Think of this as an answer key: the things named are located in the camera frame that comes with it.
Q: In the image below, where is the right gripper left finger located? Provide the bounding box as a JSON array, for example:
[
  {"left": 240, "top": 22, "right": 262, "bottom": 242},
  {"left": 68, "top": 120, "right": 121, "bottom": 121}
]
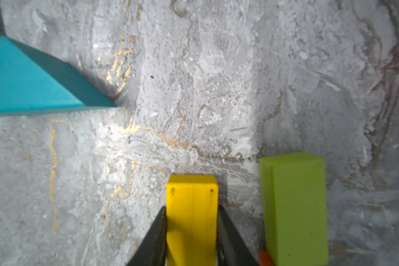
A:
[{"left": 126, "top": 206, "right": 167, "bottom": 266}]

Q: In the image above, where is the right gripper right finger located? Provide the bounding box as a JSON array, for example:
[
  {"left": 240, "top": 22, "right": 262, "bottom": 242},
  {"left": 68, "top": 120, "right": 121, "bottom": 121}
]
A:
[{"left": 216, "top": 205, "right": 259, "bottom": 266}]

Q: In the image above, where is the yellow block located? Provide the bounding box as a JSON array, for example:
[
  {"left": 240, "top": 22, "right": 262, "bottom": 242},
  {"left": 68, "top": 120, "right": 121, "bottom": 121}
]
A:
[{"left": 166, "top": 175, "right": 219, "bottom": 266}]

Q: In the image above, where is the orange block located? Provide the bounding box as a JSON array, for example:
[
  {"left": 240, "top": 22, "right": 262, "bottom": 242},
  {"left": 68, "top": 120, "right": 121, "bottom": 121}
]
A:
[{"left": 258, "top": 251, "right": 275, "bottom": 266}]

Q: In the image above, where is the teal triangle block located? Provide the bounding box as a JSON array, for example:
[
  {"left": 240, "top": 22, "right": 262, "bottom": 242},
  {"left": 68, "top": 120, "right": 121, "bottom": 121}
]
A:
[{"left": 0, "top": 37, "right": 116, "bottom": 116}]

